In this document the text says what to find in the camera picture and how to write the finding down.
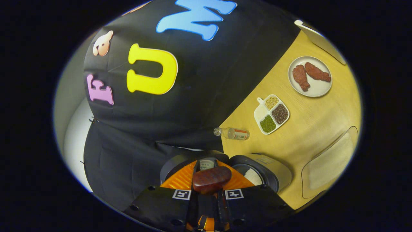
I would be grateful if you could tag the brown wooden spoon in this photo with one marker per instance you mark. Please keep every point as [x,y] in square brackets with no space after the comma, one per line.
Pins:
[210,180]

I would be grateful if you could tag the white rice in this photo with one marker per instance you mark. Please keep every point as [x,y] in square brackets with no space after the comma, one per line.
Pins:
[252,176]

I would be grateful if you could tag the dark grey rice cooker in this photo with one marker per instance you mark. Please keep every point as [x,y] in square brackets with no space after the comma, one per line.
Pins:
[278,174]

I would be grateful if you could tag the cream rectangular tray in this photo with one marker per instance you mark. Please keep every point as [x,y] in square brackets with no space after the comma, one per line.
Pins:
[328,164]

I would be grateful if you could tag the brown fried chicken piece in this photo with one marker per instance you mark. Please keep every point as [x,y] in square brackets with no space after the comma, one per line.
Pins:
[301,77]
[317,72]

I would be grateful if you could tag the small clear glass bottle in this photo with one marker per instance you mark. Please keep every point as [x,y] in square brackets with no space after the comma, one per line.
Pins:
[231,133]

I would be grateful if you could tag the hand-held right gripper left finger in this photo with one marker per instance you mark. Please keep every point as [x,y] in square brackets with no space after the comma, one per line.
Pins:
[157,206]

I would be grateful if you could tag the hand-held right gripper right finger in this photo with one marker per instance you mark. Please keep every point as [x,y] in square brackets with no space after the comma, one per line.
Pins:
[257,203]

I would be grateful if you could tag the round white plate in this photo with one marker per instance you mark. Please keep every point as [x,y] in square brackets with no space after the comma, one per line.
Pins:
[318,88]

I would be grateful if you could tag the black backdrop cloth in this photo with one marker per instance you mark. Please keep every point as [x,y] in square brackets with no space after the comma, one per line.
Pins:
[199,96]

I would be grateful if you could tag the white divided bean dish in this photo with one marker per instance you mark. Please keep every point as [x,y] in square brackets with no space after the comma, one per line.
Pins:
[260,111]

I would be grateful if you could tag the white chopstick holder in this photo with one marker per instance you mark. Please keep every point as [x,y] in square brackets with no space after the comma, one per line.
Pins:
[322,42]

